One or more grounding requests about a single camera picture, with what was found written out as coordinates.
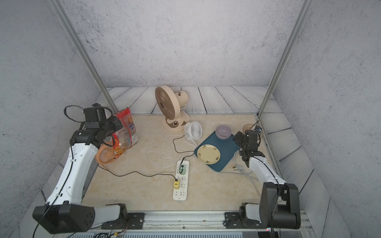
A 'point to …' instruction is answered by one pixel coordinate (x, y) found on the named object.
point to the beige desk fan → (170, 103)
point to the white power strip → (181, 193)
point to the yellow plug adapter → (176, 184)
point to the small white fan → (193, 131)
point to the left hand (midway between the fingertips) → (120, 119)
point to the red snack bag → (126, 137)
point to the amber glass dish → (246, 127)
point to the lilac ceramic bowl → (223, 132)
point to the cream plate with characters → (209, 154)
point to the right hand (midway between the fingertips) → (244, 135)
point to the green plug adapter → (183, 170)
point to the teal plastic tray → (228, 148)
